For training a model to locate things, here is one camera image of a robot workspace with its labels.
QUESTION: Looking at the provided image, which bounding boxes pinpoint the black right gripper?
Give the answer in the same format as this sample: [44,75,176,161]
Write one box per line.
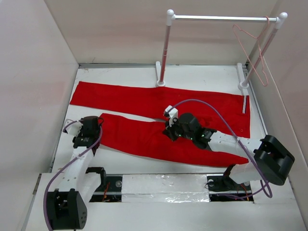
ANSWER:
[162,116,194,142]

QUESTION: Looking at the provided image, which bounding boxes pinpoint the red trousers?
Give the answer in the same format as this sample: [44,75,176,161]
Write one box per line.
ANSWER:
[69,81,251,168]

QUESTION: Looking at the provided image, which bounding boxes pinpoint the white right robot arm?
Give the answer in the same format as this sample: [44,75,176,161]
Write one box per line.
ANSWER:
[163,112,295,192]

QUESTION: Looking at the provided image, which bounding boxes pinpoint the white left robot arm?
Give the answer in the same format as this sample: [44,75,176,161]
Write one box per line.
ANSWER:
[43,116,107,231]

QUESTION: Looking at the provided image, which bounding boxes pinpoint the white metal clothes rack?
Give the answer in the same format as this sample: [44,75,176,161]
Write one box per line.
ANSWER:
[155,9,288,90]

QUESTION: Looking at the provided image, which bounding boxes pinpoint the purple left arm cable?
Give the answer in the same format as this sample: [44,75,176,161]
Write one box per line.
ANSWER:
[43,121,103,231]

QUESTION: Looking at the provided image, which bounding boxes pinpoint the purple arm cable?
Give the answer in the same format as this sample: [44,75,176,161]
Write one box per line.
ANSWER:
[43,121,103,231]
[168,99,273,198]

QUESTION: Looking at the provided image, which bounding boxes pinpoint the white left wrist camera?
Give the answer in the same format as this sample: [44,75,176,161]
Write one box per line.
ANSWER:
[62,119,82,136]

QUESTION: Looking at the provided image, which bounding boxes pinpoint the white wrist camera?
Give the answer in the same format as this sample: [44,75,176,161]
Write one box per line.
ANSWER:
[164,105,178,127]
[62,119,82,136]

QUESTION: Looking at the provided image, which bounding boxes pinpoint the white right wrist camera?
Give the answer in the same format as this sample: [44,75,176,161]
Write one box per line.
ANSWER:
[164,105,178,127]

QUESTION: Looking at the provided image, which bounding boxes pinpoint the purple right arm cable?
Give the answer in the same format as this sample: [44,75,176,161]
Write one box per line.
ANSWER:
[168,99,273,198]

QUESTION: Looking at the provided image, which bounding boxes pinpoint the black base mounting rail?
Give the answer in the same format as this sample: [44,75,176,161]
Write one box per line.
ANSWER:
[91,174,254,203]

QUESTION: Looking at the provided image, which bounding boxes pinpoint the pink wire hanger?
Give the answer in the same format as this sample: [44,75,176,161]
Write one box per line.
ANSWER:
[232,16,271,87]

